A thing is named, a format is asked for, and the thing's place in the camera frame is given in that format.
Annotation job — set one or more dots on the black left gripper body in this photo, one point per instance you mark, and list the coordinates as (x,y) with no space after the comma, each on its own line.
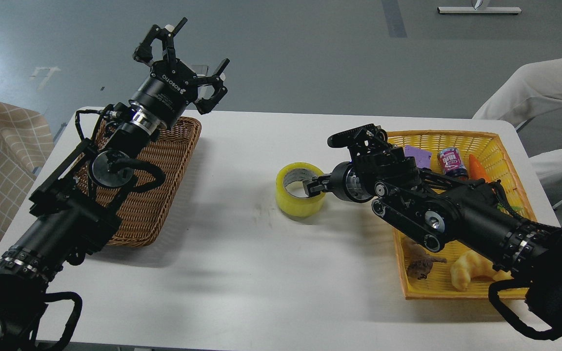
(164,93)

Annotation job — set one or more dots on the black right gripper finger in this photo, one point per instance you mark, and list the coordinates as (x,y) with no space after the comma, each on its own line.
(317,185)

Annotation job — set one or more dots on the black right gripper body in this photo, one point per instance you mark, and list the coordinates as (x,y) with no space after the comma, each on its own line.
(346,185)

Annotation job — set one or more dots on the yellow tape roll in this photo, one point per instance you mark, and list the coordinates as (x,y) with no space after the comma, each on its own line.
(291,204)

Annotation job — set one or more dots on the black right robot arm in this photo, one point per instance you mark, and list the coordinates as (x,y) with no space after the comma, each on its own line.
(435,209)

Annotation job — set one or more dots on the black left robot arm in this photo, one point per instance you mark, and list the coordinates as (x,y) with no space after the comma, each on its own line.
(76,208)

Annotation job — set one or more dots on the purple foam cube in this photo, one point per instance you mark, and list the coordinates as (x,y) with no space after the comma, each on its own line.
(422,157)

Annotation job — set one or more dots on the small purple drink can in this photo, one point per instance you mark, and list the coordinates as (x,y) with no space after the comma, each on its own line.
(450,161)

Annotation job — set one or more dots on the brown toy lion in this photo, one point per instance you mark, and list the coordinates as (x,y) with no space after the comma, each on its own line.
(420,261)

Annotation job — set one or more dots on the brown wicker basket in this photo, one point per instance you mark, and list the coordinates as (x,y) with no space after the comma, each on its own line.
(144,214)

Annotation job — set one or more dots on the orange toy carrot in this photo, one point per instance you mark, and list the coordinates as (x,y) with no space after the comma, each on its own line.
(476,170)

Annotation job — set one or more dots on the yellow plastic basket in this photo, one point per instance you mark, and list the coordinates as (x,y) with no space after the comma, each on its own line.
(494,157)

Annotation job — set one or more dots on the toy croissant bread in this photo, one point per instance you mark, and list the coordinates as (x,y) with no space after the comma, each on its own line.
(472,265)

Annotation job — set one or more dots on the white metal stand base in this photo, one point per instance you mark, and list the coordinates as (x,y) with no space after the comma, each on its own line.
(479,7)

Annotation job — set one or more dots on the person in beige clothes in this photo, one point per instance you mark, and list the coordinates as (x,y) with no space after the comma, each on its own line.
(532,90)

